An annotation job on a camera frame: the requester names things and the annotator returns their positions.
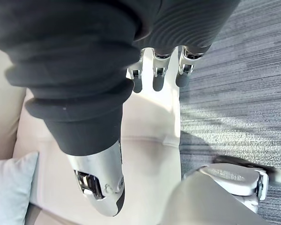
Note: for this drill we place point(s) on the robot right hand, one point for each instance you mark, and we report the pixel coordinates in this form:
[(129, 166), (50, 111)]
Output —
[(68, 70)]

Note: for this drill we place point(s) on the light blue cushion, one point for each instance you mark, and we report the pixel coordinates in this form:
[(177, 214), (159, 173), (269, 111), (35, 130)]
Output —
[(10, 187)]

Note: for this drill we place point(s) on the beige sofa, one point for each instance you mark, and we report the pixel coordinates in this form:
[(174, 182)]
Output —
[(145, 140)]

